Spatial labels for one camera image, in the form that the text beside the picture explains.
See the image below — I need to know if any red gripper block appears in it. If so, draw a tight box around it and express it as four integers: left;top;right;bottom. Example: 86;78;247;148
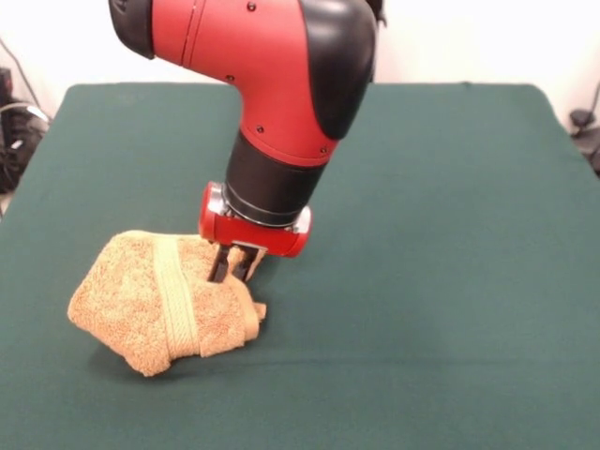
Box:
197;181;312;285

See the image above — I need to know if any tan terry towel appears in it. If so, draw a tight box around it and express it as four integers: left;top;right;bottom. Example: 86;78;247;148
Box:
67;229;268;379

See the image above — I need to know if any dark green tablecloth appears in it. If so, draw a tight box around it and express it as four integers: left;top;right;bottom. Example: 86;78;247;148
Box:
0;82;600;450

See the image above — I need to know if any black equipment pile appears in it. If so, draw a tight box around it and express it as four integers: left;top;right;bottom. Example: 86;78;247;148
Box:
0;67;52;194

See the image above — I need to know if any black wheeled stand foot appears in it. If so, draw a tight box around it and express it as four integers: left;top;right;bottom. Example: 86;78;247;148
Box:
569;109;600;177

